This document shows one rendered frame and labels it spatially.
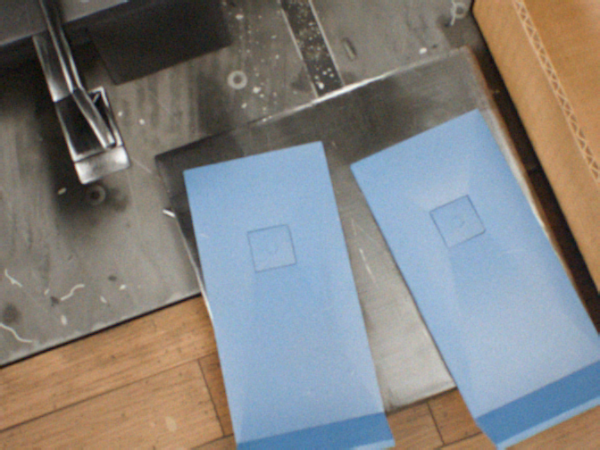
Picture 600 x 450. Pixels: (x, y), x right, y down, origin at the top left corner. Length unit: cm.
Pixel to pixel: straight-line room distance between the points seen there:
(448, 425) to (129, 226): 19
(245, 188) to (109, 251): 8
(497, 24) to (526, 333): 15
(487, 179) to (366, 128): 7
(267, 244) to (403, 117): 9
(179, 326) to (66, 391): 6
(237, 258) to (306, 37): 13
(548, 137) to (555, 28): 8
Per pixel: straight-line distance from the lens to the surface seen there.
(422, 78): 57
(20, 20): 53
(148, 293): 57
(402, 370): 53
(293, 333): 53
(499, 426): 52
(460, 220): 55
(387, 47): 60
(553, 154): 56
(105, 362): 57
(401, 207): 55
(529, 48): 54
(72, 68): 51
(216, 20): 57
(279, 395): 53
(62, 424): 57
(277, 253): 54
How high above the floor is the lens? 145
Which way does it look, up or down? 75 degrees down
